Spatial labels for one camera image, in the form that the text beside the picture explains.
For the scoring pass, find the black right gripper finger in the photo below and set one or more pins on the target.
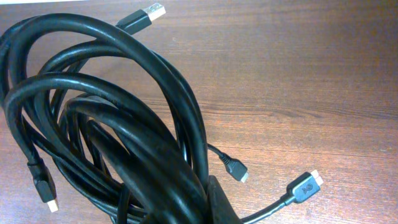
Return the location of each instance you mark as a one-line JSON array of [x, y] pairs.
[[220, 209]]

